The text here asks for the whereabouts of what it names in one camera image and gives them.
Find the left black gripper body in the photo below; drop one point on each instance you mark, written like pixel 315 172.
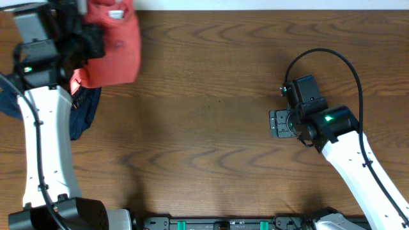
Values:
pixel 91 46

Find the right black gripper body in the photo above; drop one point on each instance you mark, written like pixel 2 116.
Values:
pixel 286 122

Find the red printed t-shirt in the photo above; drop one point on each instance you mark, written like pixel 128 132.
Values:
pixel 122 45

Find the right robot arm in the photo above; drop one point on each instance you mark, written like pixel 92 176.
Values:
pixel 333 132

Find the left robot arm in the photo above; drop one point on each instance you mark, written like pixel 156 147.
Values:
pixel 54 43

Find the folded navy blue garment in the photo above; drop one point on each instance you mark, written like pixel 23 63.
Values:
pixel 85 103

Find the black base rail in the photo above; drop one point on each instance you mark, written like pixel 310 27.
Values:
pixel 333 221

